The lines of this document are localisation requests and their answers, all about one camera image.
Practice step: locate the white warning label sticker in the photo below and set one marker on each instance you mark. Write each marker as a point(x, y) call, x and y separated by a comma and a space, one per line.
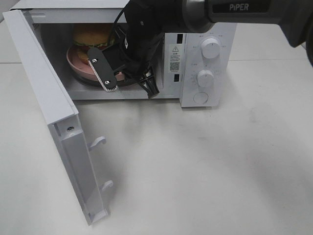
point(174, 57)

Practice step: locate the pink round plate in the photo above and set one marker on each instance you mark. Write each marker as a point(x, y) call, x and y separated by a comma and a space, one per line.
point(78, 61)

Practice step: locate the round white door button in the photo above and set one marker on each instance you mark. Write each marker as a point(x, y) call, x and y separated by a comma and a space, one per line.
point(200, 98)

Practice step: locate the white microwave door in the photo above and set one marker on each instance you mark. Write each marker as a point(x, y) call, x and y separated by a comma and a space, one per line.
point(61, 115)

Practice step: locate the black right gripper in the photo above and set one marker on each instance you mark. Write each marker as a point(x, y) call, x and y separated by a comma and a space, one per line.
point(133, 52)

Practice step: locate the white microwave oven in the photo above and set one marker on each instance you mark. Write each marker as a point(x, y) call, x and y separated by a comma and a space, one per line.
point(56, 20)

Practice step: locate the lower white timer knob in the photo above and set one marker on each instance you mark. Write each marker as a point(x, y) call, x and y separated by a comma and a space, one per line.
point(205, 78)

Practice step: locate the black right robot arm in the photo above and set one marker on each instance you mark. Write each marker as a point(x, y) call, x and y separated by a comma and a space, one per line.
point(295, 17)

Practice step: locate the glass microwave turntable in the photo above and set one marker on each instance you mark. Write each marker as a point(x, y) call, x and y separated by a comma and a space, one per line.
point(88, 82)

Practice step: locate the upper white power knob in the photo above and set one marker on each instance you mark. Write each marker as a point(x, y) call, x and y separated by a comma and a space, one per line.
point(210, 48)

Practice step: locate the burger with lettuce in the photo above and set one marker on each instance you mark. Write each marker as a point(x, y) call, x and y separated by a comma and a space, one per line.
point(86, 36)

